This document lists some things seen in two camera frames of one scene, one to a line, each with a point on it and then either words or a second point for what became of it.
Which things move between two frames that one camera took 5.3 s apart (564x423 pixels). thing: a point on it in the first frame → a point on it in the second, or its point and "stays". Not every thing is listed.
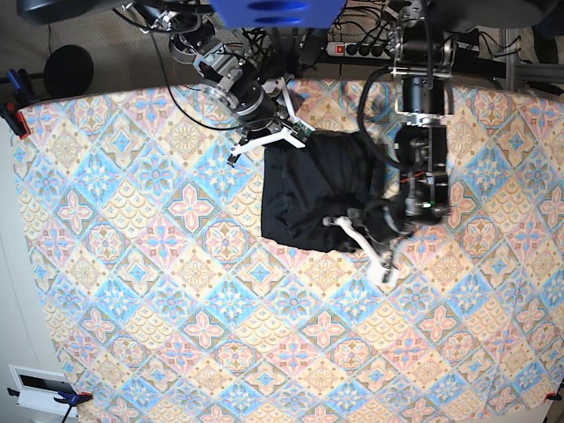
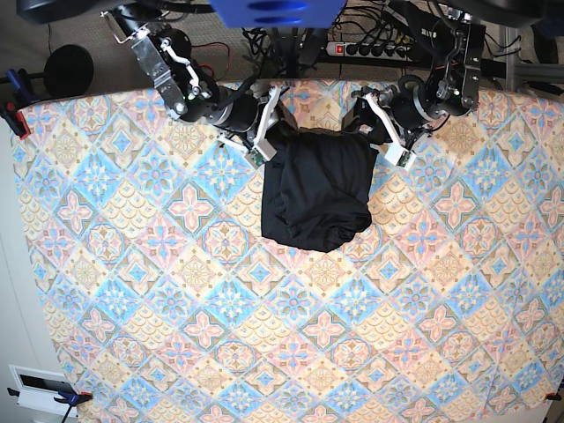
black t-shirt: x=334 y=172 stays
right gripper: x=376 y=227 → x=400 y=105
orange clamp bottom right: x=551 y=396 stays
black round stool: x=68 y=70 stays
